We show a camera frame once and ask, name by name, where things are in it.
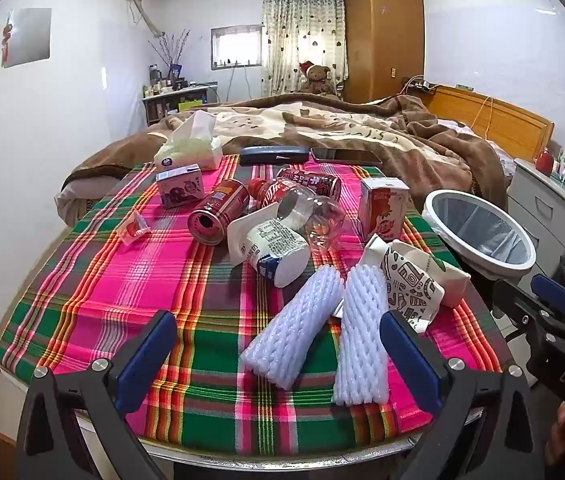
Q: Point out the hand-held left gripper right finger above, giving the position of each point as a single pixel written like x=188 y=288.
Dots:
x=407 y=355

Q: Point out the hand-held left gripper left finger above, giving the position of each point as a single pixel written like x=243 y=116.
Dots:
x=145 y=355

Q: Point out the white foam fruit net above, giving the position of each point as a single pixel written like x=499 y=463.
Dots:
x=362 y=340
x=292 y=325

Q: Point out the white rimmed trash bin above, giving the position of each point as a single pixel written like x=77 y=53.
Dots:
x=487 y=266

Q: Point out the doodle printed paper bag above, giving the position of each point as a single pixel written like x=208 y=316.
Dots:
x=412 y=285

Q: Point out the red jelly cup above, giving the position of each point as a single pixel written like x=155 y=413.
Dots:
x=132 y=228

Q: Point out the red juice carton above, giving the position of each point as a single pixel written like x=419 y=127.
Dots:
x=382 y=210

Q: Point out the purple milk carton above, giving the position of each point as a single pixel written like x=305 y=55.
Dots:
x=180 y=192

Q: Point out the white milk bottle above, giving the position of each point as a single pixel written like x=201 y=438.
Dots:
x=272 y=245

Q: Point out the striped red can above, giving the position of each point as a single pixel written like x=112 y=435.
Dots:
x=222 y=200

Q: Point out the red milk can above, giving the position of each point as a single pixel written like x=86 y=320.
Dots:
x=312 y=182

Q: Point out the clear cola bottle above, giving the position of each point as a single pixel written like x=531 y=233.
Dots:
x=275 y=191

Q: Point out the plaid tablecloth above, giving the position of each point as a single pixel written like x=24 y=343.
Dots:
x=112 y=285

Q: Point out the grey drawer cabinet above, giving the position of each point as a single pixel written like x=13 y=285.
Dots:
x=542 y=200

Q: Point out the red jar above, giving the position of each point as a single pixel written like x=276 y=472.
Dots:
x=544 y=162

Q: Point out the pink bed sheet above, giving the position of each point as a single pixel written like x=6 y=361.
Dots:
x=492 y=152

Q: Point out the wooden headboard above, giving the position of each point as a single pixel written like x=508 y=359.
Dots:
x=507 y=120

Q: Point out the tissue pack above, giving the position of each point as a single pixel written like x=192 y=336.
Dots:
x=187 y=152

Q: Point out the smartphone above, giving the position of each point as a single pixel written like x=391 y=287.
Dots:
x=347 y=155

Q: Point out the brown blanket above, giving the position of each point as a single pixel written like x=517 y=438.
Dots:
x=362 y=130

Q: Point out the dark blue glasses case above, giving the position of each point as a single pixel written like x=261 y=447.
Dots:
x=272 y=155

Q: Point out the power strip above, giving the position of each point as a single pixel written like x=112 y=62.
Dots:
x=420 y=85

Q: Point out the cluttered shelf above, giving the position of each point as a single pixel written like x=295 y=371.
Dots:
x=172 y=100

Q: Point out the teddy bear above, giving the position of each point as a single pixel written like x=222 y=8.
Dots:
x=318 y=79

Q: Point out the vase of branches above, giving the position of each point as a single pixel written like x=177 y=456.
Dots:
x=170 y=52

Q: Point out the wooden wardrobe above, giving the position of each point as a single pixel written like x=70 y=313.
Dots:
x=382 y=35

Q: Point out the window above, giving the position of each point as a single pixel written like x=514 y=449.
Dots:
x=235 y=47

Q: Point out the air conditioner pipe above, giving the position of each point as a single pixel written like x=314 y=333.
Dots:
x=145 y=12

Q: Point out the heart patterned curtain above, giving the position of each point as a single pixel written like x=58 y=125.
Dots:
x=287 y=30

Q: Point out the silver wall poster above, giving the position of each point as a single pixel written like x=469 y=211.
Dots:
x=27 y=37

